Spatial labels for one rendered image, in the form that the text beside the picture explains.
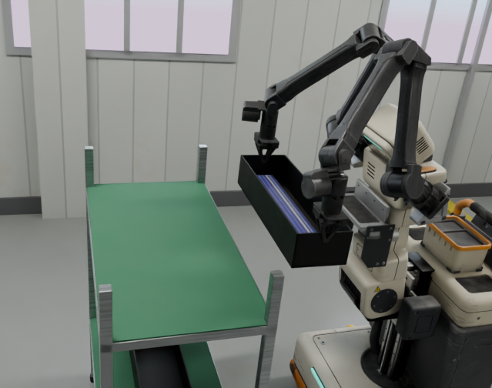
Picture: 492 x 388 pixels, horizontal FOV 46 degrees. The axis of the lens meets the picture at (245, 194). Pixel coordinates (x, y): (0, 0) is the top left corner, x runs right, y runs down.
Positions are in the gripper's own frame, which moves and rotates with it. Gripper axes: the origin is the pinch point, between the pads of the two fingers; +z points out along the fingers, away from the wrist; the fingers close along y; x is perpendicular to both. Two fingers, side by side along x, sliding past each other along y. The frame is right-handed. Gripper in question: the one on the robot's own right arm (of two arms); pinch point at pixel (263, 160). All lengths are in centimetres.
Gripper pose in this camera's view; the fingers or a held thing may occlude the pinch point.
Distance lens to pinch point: 209.3
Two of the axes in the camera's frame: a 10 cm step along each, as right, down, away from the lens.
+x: 9.5, -0.2, 3.0
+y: 2.8, 4.5, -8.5
